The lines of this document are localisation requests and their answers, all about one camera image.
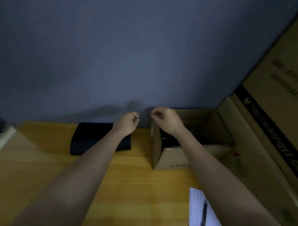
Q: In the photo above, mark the person's right forearm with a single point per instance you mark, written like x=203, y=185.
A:
x=216, y=181

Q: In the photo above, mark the black bag stack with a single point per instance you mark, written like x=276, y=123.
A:
x=93, y=137

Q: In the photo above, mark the yellow wooden table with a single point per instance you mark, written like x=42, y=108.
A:
x=139, y=186

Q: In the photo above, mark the person's left forearm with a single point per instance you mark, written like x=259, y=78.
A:
x=76, y=181

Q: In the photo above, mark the white paper sheet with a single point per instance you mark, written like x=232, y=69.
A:
x=195, y=209

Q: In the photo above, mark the cardboard box with black band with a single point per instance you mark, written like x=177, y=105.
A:
x=279, y=93

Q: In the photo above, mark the black pen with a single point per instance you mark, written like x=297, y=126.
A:
x=204, y=214

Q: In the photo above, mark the person's right hand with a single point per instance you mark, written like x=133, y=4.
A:
x=167, y=121

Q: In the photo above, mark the person's left hand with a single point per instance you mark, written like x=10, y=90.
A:
x=126, y=124

